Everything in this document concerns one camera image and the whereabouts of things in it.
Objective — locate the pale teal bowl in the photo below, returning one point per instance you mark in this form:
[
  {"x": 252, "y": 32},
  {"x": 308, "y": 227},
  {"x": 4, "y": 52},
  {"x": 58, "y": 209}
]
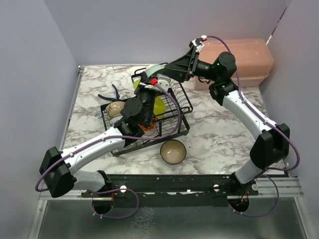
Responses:
[{"x": 151, "y": 69}]

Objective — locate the aluminium frame rail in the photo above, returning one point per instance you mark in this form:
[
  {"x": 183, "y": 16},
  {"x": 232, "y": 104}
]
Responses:
[{"x": 288, "y": 187}]

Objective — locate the black rimmed bowl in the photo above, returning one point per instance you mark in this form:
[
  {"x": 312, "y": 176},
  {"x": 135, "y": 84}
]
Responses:
[{"x": 173, "y": 152}]

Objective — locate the orange bowl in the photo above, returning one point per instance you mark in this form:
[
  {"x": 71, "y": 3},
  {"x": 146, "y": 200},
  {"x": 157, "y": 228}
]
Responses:
[{"x": 150, "y": 127}]

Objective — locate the black wire dish rack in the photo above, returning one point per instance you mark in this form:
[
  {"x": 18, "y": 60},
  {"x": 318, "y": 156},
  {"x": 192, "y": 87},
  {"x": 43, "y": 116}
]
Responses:
[{"x": 164, "y": 119}]

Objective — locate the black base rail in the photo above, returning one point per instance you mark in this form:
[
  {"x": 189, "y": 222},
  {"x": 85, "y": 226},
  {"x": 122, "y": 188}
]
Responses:
[{"x": 127, "y": 191}]

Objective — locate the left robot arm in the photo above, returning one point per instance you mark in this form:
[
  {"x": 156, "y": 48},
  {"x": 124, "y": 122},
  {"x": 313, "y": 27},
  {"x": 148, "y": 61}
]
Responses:
[{"x": 61, "y": 170}]

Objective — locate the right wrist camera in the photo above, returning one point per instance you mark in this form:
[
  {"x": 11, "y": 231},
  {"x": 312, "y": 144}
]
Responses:
[{"x": 198, "y": 43}]

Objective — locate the pink plastic storage box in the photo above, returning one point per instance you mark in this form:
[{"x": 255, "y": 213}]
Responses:
[{"x": 254, "y": 60}]

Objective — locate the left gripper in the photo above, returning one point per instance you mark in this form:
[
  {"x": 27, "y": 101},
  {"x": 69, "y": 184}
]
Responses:
[{"x": 144, "y": 90}]

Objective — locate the white square bowl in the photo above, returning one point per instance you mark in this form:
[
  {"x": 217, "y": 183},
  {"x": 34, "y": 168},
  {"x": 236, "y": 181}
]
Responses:
[{"x": 136, "y": 83}]

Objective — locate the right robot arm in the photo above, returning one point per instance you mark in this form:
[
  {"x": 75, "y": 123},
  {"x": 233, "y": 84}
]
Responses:
[{"x": 271, "y": 143}]

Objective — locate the beige floral bowl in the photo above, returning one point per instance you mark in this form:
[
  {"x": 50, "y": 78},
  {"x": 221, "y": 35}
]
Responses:
[{"x": 114, "y": 109}]

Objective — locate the yellow-green bowl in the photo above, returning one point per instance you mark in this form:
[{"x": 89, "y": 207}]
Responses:
[{"x": 159, "y": 108}]

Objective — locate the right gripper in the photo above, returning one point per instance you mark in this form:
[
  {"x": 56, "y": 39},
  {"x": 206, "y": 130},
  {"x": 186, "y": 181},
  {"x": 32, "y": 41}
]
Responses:
[{"x": 180, "y": 68}]

